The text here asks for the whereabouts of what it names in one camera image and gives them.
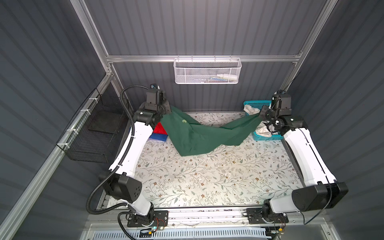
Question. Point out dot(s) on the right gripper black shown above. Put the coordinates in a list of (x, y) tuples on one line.
[(261, 113)]

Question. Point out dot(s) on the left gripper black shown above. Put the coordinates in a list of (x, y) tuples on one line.
[(164, 104)]

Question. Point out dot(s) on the teal plastic laundry basket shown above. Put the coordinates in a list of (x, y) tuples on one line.
[(258, 104)]

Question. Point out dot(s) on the green t-shirt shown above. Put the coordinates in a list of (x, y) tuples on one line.
[(191, 138)]

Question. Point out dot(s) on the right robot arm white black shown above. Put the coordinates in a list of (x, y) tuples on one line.
[(321, 189)]

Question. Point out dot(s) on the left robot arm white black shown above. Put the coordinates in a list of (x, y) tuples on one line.
[(119, 183)]

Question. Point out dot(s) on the red folded t-shirt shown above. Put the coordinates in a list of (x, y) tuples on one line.
[(159, 129)]

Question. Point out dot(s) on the white t-shirt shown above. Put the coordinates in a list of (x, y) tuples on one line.
[(262, 130)]

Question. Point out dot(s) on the blue folded t-shirt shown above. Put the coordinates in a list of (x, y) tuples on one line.
[(158, 137)]

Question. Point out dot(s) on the white bottle in basket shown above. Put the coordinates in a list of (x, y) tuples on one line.
[(228, 77)]

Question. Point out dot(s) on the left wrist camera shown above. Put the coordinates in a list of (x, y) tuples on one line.
[(154, 87)]

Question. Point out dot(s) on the white wire mesh basket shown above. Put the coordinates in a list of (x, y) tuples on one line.
[(203, 71)]

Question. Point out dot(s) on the black wire basket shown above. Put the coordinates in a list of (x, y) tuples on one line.
[(97, 135)]

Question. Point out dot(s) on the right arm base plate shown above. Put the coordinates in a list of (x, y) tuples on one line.
[(264, 216)]

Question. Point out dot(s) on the aluminium mounting rail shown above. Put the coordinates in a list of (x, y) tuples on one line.
[(206, 215)]

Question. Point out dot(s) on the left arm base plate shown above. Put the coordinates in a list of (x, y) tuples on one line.
[(153, 219)]

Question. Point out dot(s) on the white vented cable tray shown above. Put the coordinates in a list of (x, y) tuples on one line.
[(204, 233)]

